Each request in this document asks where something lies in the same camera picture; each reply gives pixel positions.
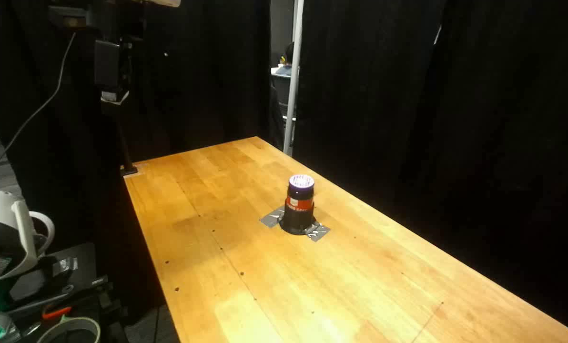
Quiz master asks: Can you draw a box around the white VR headset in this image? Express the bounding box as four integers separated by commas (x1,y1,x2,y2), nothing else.
0,191,56,283

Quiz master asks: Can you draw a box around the grey duct tape right piece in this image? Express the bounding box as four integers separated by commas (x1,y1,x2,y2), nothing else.
306,224,330,243

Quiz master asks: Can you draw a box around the black camera stand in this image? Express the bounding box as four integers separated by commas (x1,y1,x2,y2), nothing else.
46,0,142,176

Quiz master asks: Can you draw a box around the white metal pole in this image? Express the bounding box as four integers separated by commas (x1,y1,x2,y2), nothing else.
283,0,306,157

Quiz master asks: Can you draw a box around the grey duct tape piece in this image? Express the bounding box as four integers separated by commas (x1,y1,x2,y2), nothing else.
262,208,285,229
306,224,330,243

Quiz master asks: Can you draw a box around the grey duct tape left piece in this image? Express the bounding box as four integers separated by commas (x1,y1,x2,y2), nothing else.
262,208,285,229

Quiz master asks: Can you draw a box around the grey cable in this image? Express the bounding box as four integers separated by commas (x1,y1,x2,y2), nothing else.
0,31,81,187

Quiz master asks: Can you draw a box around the black curtain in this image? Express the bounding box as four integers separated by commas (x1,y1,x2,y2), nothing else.
296,0,568,327

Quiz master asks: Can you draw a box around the dark upside-down cup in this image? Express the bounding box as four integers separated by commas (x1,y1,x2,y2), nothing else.
281,174,315,235

